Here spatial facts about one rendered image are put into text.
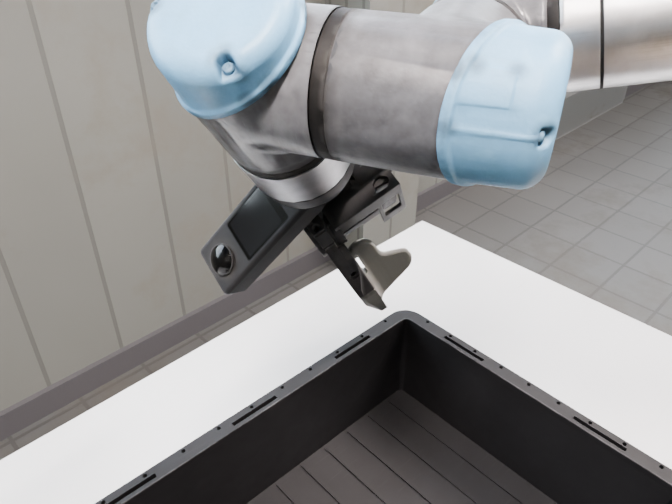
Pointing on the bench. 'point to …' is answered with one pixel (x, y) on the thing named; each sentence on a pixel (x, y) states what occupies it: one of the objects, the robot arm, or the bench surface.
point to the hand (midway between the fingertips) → (335, 251)
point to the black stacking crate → (408, 443)
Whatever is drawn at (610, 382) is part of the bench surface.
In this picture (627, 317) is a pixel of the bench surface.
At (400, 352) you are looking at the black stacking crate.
